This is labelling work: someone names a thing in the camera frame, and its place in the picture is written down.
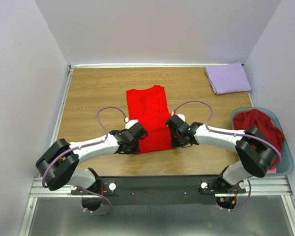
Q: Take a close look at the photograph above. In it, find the teal plastic basket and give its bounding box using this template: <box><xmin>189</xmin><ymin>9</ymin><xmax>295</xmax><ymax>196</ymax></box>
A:
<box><xmin>231</xmin><ymin>107</ymin><xmax>294</xmax><ymax>177</ymax></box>

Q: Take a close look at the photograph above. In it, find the bright red t shirt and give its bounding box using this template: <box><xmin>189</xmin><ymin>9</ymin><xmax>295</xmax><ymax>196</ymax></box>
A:
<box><xmin>126</xmin><ymin>85</ymin><xmax>173</xmax><ymax>154</ymax></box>

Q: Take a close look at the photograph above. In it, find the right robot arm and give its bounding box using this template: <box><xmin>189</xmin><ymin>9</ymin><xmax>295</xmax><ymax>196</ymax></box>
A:
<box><xmin>166</xmin><ymin>115</ymin><xmax>280</xmax><ymax>193</ymax></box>

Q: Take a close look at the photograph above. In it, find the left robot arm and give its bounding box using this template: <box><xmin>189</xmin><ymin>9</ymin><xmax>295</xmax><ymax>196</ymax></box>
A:
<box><xmin>35</xmin><ymin>120</ymin><xmax>148</xmax><ymax>194</ymax></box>

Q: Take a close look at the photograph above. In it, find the dark red t shirt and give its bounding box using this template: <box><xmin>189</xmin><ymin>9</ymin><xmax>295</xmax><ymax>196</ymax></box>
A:
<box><xmin>233</xmin><ymin>109</ymin><xmax>286</xmax><ymax>170</ymax></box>

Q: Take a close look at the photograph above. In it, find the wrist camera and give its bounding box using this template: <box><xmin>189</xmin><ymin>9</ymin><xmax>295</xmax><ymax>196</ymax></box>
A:
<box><xmin>124</xmin><ymin>118</ymin><xmax>139</xmax><ymax>129</ymax></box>
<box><xmin>171</xmin><ymin>112</ymin><xmax>185</xmax><ymax>121</ymax></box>

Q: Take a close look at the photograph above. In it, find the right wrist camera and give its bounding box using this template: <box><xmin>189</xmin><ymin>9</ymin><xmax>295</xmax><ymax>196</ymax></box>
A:
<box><xmin>171</xmin><ymin>112</ymin><xmax>185</xmax><ymax>121</ymax></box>

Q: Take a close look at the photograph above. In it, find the folded lavender t shirt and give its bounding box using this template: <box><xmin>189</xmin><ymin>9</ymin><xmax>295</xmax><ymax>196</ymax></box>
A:
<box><xmin>205</xmin><ymin>62</ymin><xmax>251</xmax><ymax>95</ymax></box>

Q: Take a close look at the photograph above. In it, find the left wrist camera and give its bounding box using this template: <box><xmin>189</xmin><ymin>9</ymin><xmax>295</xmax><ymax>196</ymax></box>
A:
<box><xmin>124</xmin><ymin>118</ymin><xmax>139</xmax><ymax>129</ymax></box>

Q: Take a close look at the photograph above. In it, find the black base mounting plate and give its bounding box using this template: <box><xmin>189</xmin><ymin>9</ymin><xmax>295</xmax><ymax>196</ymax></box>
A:
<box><xmin>71</xmin><ymin>174</ymin><xmax>246</xmax><ymax>207</ymax></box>

